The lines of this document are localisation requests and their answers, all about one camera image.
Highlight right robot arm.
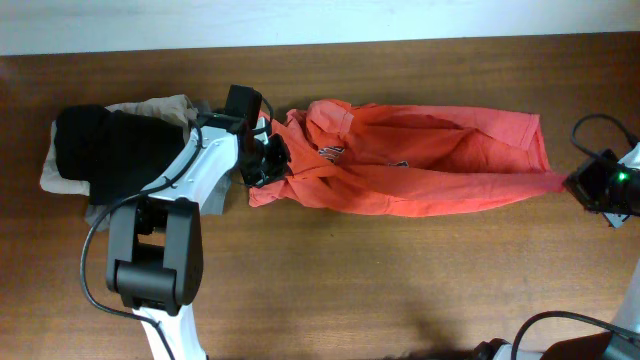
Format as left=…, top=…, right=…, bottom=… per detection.
left=473, top=227, right=639, bottom=360

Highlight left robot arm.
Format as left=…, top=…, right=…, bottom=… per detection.
left=106, top=85, right=290, bottom=359

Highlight beige folded garment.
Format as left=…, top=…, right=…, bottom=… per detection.
left=40, top=94, right=198, bottom=196

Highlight grey folded garment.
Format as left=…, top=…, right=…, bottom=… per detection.
left=85, top=100, right=239, bottom=231

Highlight red printed t-shirt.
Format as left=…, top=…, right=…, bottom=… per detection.
left=249, top=99, right=565, bottom=217

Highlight black folded garment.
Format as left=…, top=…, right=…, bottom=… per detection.
left=54, top=105, right=185, bottom=205

